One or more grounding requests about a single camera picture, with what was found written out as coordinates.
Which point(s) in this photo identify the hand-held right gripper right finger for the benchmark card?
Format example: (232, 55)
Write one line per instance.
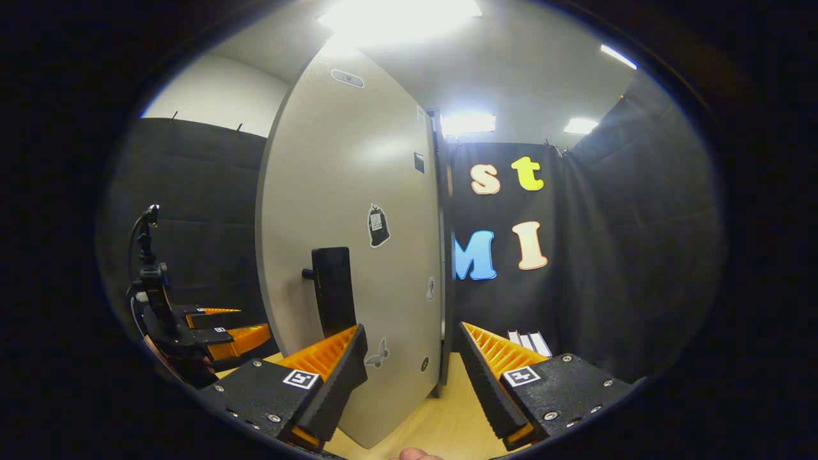
(486, 383)

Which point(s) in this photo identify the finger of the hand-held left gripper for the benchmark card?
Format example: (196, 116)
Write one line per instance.
(214, 319)
(214, 337)

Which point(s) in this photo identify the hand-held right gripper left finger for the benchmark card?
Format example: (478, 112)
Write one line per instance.
(337, 383)

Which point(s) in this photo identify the grey cabinet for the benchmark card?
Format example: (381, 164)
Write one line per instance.
(445, 287)

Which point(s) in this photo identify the white cabinet door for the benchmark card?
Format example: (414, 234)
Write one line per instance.
(345, 160)

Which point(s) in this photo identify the black backdrop cloth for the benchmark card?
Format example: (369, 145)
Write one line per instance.
(639, 255)

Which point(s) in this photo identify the ceiling light panel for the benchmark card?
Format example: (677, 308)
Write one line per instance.
(399, 16)
(468, 124)
(618, 56)
(580, 126)

